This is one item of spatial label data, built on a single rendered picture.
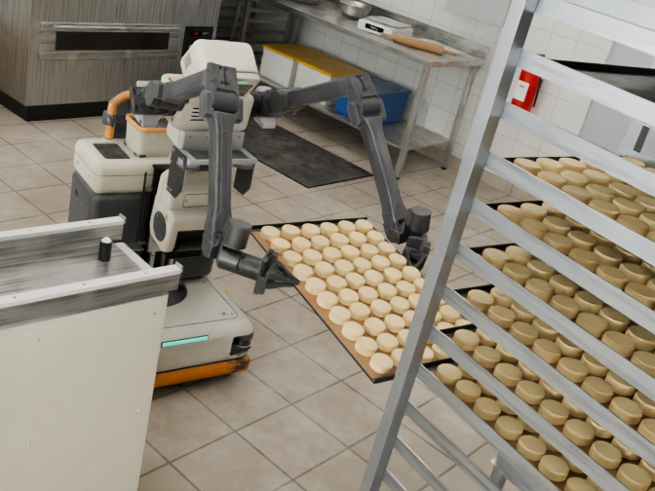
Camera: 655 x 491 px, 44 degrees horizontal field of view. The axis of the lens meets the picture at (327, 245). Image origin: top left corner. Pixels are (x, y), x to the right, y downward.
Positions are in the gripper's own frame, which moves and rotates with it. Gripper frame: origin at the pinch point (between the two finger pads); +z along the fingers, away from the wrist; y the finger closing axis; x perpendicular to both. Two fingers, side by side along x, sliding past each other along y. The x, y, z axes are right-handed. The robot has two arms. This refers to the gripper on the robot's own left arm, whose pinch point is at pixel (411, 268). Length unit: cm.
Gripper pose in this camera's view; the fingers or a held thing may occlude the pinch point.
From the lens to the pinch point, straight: 220.6
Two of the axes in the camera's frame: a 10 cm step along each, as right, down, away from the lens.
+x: -9.4, -3.3, 0.4
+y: -2.7, 8.4, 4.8
